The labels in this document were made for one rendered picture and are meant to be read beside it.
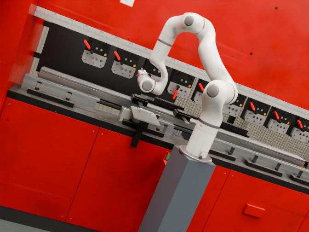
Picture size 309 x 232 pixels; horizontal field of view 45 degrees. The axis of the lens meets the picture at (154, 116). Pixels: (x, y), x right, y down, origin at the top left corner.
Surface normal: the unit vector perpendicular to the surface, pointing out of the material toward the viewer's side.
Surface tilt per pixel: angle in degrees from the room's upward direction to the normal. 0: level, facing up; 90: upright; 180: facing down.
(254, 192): 90
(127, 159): 90
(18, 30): 90
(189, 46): 90
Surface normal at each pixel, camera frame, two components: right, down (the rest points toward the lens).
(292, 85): 0.14, 0.28
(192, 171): 0.36, 0.35
